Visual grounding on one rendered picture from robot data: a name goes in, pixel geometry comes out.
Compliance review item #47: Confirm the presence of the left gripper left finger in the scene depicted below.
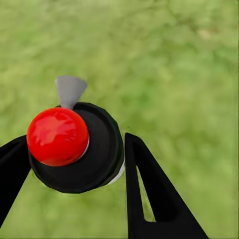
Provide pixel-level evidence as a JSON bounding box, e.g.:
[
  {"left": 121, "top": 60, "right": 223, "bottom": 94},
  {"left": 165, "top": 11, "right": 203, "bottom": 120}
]
[{"left": 0, "top": 135, "right": 31, "bottom": 228}]

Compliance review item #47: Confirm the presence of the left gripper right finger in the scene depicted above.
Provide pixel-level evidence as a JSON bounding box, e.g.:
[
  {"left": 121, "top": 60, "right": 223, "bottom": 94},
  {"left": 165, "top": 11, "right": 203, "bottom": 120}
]
[{"left": 124, "top": 133, "right": 209, "bottom": 239}]

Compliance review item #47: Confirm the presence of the pesticide atomizer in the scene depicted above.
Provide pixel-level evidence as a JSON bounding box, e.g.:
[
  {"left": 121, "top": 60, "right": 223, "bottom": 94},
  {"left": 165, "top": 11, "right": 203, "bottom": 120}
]
[{"left": 26, "top": 75, "right": 125, "bottom": 194}]

